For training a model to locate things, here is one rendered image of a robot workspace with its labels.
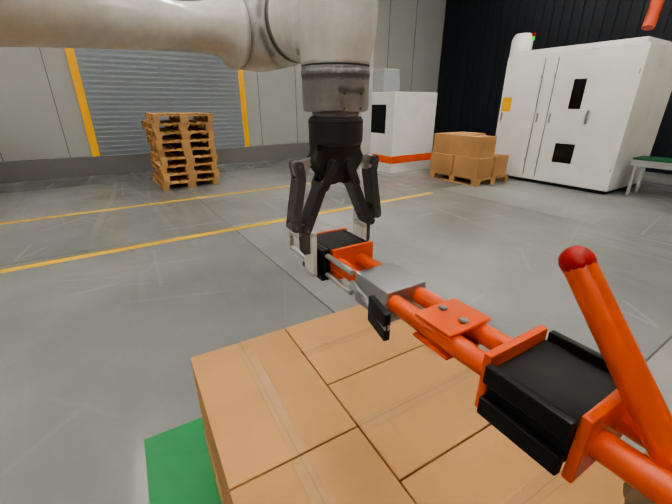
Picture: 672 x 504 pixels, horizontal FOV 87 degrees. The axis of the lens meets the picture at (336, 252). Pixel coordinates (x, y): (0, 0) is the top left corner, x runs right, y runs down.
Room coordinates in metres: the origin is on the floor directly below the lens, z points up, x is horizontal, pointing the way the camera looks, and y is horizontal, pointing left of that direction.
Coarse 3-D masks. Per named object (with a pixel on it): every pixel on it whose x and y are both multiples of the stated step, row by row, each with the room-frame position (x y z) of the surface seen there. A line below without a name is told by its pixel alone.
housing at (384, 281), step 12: (384, 264) 0.44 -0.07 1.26; (360, 276) 0.41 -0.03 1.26; (372, 276) 0.41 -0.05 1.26; (384, 276) 0.41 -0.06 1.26; (396, 276) 0.41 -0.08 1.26; (408, 276) 0.41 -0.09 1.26; (360, 288) 0.41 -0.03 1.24; (372, 288) 0.39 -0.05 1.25; (384, 288) 0.37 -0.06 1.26; (396, 288) 0.37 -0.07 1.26; (408, 288) 0.38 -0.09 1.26; (360, 300) 0.41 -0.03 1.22; (384, 300) 0.37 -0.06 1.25; (408, 300) 0.38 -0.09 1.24
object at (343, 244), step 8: (320, 232) 0.55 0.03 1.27; (328, 232) 0.55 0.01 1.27; (336, 232) 0.55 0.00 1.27; (344, 232) 0.55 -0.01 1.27; (320, 240) 0.52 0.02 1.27; (328, 240) 0.52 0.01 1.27; (336, 240) 0.52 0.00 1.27; (344, 240) 0.52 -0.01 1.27; (352, 240) 0.52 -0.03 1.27; (360, 240) 0.52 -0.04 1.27; (328, 248) 0.48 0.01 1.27; (336, 248) 0.48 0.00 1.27; (344, 248) 0.48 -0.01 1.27; (352, 248) 0.49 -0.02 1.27; (360, 248) 0.50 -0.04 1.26; (368, 248) 0.51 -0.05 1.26; (336, 256) 0.48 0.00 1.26; (344, 256) 0.48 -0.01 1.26; (352, 256) 0.49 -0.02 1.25; (352, 264) 0.49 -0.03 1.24; (336, 272) 0.48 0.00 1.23
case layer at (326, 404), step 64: (320, 320) 1.38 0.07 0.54; (256, 384) 0.98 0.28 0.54; (320, 384) 0.98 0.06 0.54; (384, 384) 0.98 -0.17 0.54; (448, 384) 0.98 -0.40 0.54; (256, 448) 0.72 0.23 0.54; (320, 448) 0.72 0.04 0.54; (384, 448) 0.72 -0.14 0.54; (448, 448) 0.72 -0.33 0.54; (512, 448) 0.72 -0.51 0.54
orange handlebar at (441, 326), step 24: (360, 264) 0.48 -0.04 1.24; (408, 312) 0.34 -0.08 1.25; (432, 312) 0.32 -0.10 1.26; (456, 312) 0.32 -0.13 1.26; (480, 312) 0.32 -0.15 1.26; (432, 336) 0.30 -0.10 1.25; (456, 336) 0.29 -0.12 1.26; (480, 336) 0.30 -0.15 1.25; (504, 336) 0.29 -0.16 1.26; (480, 360) 0.25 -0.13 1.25; (600, 432) 0.18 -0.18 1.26; (624, 432) 0.19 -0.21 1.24; (600, 456) 0.17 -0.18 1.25; (624, 456) 0.16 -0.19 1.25; (624, 480) 0.15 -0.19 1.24; (648, 480) 0.15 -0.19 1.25
